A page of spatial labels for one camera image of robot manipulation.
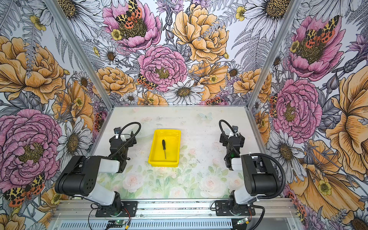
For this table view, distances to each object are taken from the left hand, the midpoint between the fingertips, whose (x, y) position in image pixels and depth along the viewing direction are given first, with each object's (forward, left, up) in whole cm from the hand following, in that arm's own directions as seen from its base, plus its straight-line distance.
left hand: (125, 136), depth 93 cm
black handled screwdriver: (-4, -24, -8) cm, 26 cm away
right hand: (-1, -68, 0) cm, 68 cm away
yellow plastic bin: (-9, -20, -8) cm, 23 cm away
